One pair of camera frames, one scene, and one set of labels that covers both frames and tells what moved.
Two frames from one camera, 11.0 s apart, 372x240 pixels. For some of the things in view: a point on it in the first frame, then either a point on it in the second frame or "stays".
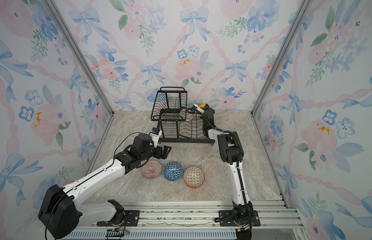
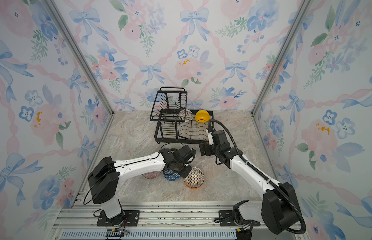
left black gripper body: x=151 y=153 -> x=184 y=170
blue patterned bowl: x=173 y=171 stays
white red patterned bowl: x=185 y=115 stays
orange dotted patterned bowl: x=194 y=177 stays
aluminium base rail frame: x=192 y=220 stays
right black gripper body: x=207 y=110 -> x=210 y=150
